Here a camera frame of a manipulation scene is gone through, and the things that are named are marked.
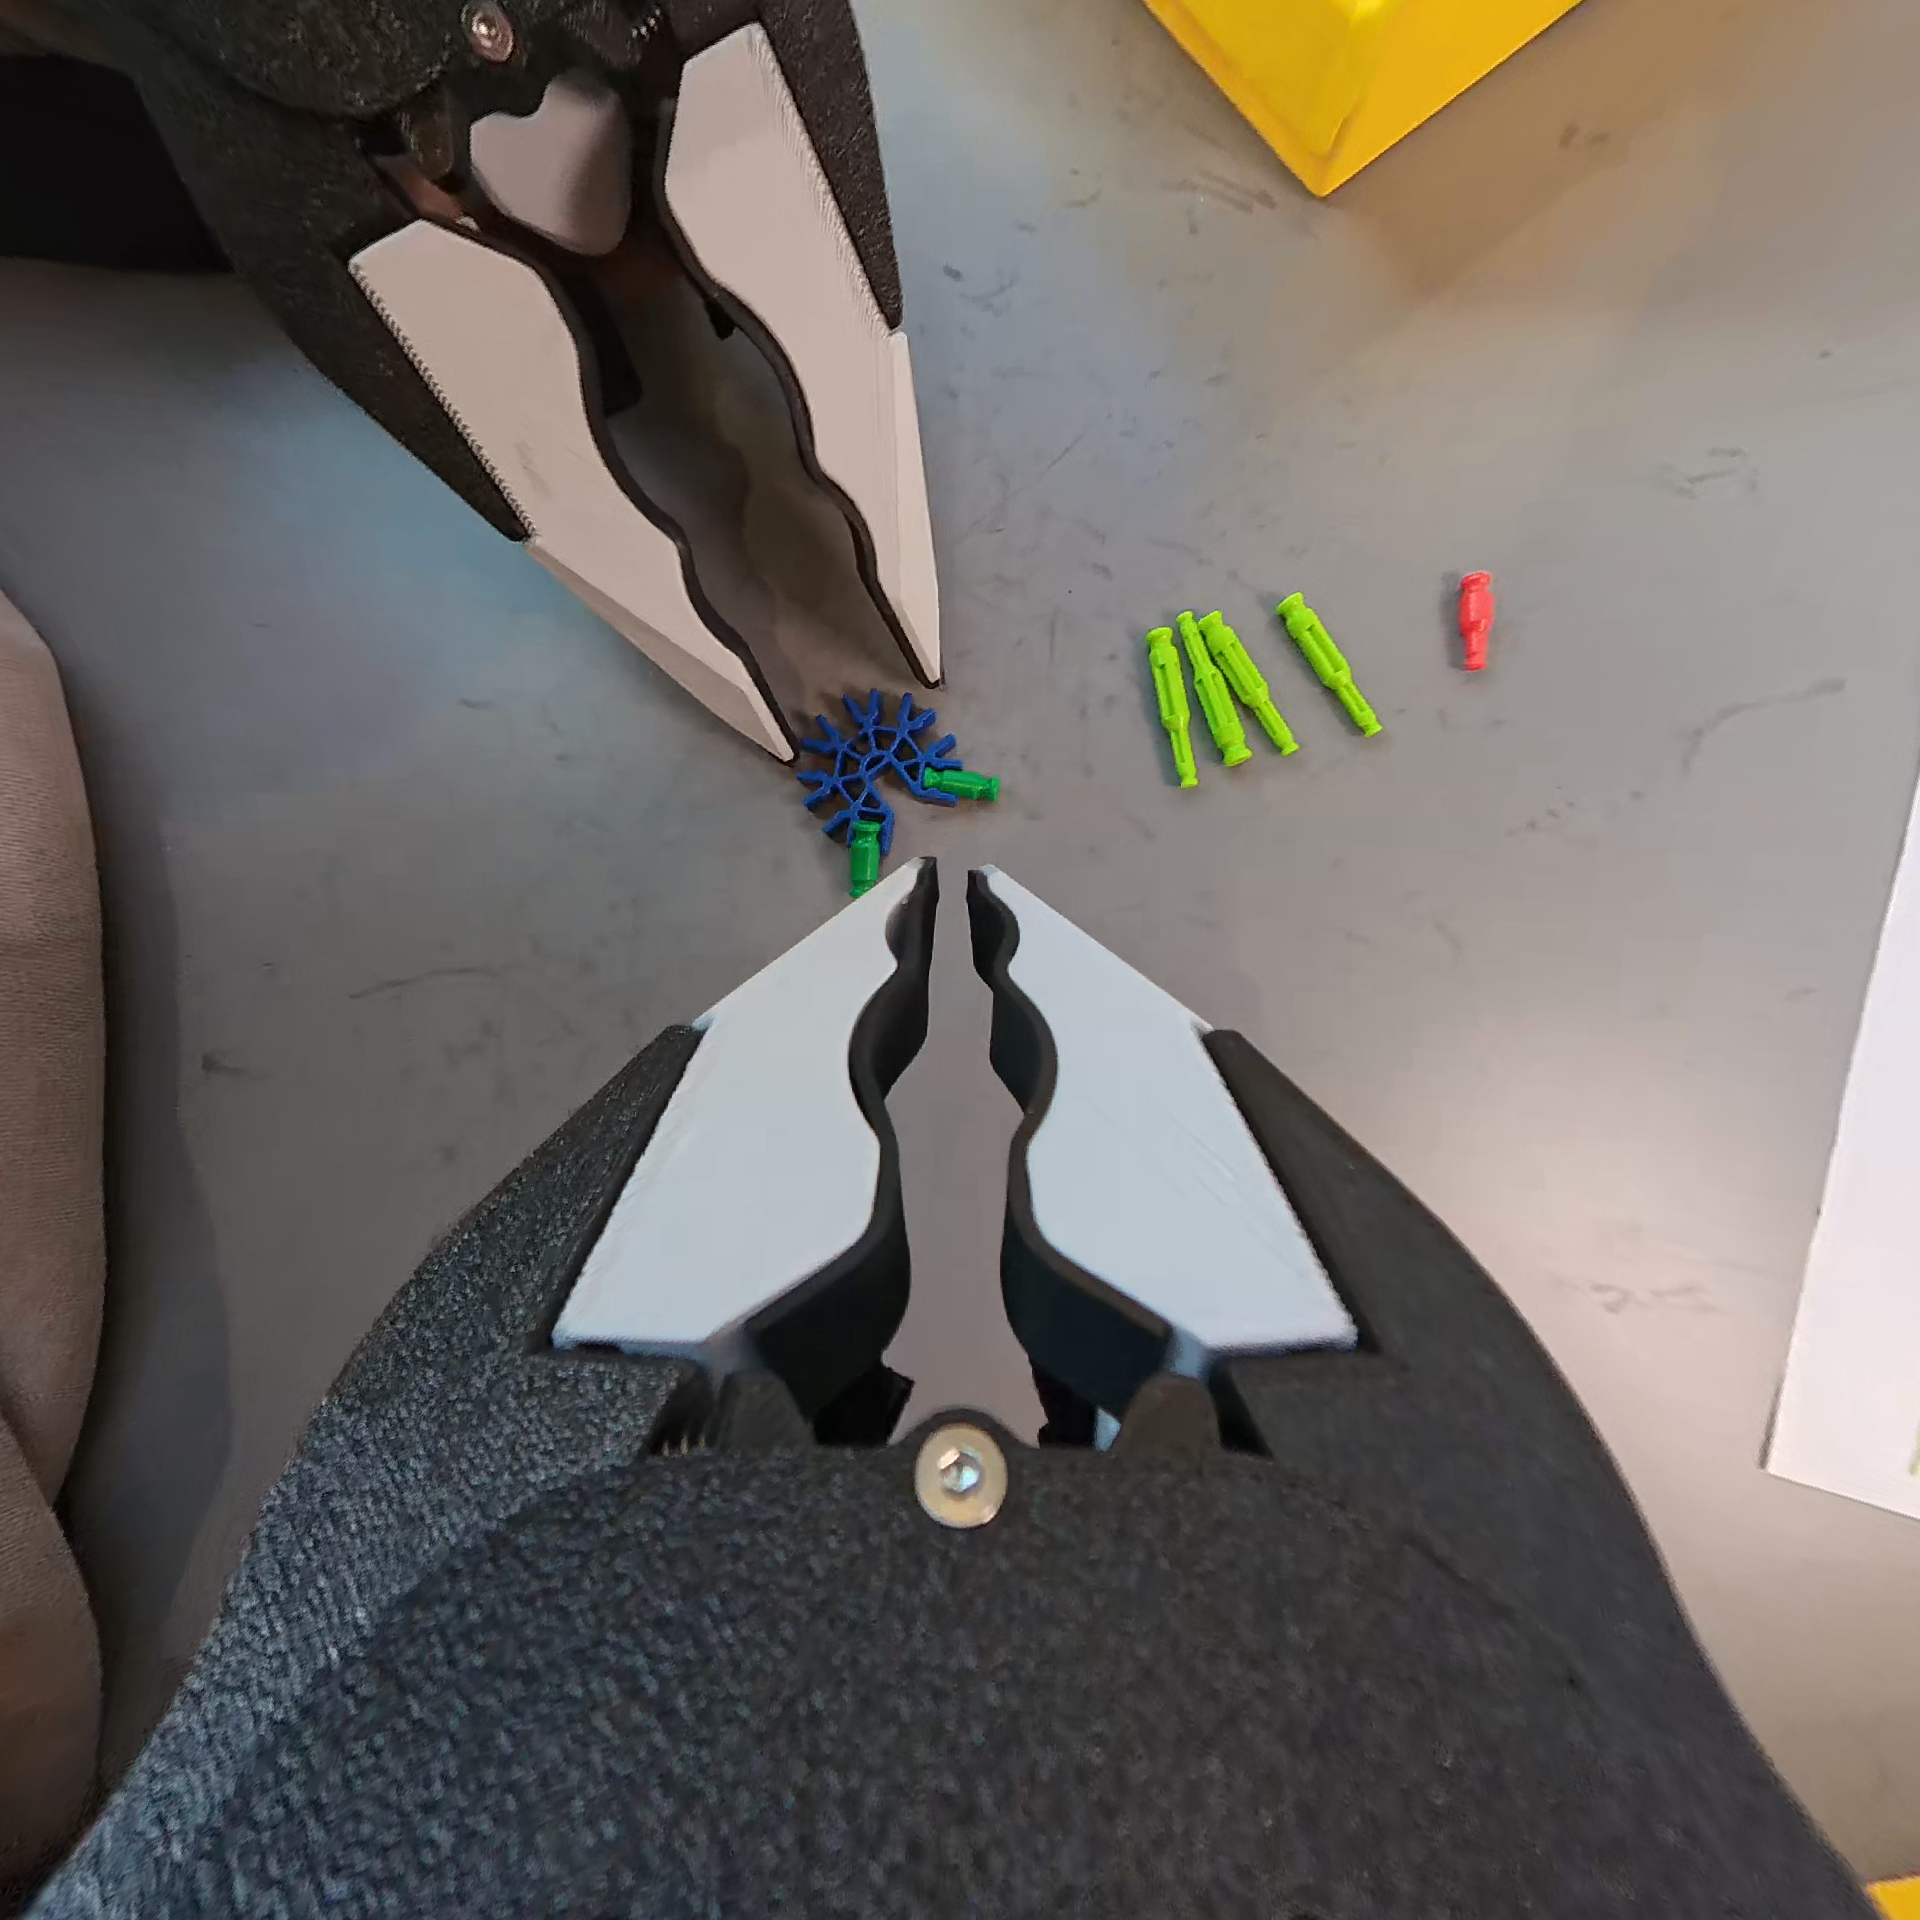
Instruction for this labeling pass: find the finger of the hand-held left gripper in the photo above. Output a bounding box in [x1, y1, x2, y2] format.
[655, 22, 946, 693]
[349, 221, 800, 767]

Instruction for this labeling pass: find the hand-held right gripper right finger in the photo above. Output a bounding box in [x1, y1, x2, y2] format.
[967, 864, 1359, 1374]

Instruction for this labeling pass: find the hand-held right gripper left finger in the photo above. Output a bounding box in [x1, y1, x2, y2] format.
[551, 856, 941, 1362]

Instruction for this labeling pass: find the blue toy connector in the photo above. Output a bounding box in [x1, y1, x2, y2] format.
[795, 689, 965, 858]

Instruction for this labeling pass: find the light green toy rod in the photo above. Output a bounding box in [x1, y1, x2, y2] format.
[1143, 623, 1201, 789]
[1198, 610, 1299, 755]
[1275, 592, 1384, 739]
[1175, 610, 1255, 770]

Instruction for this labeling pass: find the grey desk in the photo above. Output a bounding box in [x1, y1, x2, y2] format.
[0, 0, 1920, 1875]

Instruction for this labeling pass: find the person's beige sweater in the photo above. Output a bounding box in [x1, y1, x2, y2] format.
[0, 590, 109, 1870]

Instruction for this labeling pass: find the printed instruction sheet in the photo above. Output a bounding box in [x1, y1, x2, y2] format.
[1763, 815, 1920, 1520]

